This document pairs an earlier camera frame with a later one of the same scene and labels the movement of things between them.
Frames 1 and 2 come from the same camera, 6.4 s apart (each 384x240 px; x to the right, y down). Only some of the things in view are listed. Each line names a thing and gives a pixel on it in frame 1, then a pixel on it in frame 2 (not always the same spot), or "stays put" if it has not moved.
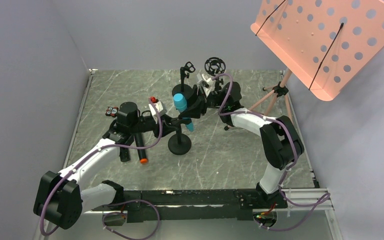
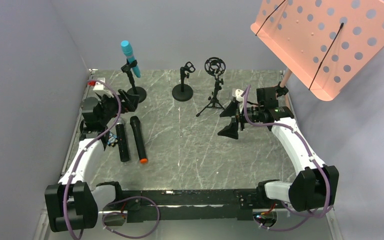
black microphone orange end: (142, 154) stays put
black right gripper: (198, 105) -> (240, 116)
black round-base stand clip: (179, 144) -> (134, 90)
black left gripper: (160, 125) -> (118, 103)
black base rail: (198, 205) stays put
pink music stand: (322, 43) stays put
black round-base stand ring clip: (182, 88) stays put
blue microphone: (181, 105) -> (127, 49)
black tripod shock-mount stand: (215, 65) stays put
